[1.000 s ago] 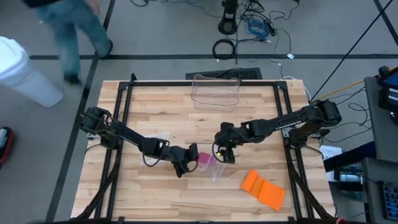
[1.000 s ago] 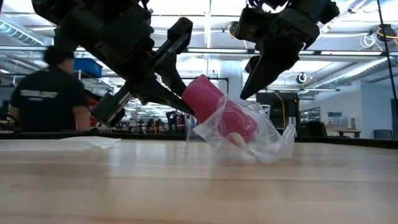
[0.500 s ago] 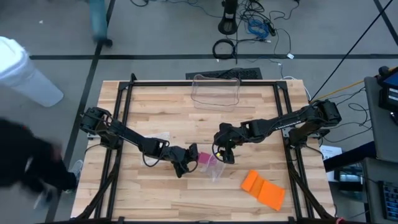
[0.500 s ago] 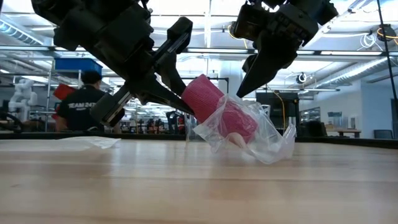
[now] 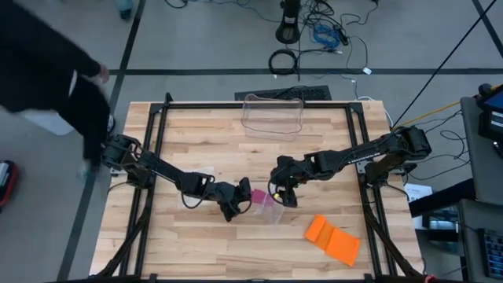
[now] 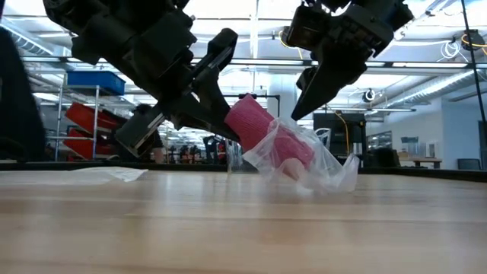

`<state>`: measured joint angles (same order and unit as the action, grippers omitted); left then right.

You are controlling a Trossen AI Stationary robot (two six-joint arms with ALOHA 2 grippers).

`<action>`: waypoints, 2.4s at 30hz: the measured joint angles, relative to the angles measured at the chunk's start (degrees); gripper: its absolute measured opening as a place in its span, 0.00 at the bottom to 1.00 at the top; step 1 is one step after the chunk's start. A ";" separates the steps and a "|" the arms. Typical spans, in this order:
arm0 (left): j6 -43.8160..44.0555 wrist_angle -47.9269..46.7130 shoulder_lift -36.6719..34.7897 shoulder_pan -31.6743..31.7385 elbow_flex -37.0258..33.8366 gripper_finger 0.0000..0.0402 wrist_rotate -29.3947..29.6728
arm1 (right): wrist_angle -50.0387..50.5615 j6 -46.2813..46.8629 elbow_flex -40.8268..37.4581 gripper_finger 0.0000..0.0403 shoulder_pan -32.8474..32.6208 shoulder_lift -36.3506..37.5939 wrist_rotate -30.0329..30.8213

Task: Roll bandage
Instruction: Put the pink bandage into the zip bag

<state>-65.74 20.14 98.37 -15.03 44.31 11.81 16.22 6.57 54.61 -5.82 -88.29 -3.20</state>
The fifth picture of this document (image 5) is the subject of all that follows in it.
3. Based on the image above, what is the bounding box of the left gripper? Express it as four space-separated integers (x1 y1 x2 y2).
197 176 256 223

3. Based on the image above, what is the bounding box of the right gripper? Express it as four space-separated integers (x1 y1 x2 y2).
269 154 320 209

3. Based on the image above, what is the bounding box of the pink elastic bandage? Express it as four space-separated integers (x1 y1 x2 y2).
250 188 276 207

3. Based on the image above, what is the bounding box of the orange elastic bandage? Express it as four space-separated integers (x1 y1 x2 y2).
303 214 362 268

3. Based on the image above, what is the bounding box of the clear plastic bin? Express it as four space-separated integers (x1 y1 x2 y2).
240 93 306 142

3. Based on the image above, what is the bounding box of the black keyboard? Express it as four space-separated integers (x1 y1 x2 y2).
233 85 333 102

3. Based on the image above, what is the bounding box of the white paper sheet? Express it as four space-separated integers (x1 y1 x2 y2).
403 182 434 205

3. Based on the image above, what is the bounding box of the black floor stand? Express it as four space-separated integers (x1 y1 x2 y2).
274 0 302 45

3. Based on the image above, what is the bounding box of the black power strip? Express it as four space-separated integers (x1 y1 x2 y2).
332 24 350 46

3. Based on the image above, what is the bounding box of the grey desk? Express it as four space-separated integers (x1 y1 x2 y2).
457 96 503 283

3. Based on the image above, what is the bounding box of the white trash bin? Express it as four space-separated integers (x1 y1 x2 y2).
21 109 76 137

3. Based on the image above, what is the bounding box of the black keypad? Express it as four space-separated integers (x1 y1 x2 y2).
479 227 503 281

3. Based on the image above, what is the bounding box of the black monitor device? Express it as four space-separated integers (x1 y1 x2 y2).
475 82 503 143

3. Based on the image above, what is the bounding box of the red and black case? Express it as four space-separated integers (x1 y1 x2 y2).
0 159 19 209

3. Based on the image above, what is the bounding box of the person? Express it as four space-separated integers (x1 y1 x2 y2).
0 0 113 176

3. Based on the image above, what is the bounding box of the coiled black cable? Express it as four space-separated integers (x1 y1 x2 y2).
267 48 299 76

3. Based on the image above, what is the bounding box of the yellow floor cable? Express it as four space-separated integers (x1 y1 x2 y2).
391 101 461 131

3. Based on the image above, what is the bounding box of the blue cable bundle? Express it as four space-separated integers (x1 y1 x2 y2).
311 23 342 51

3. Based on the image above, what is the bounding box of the long black cable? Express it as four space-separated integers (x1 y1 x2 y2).
391 0 499 129

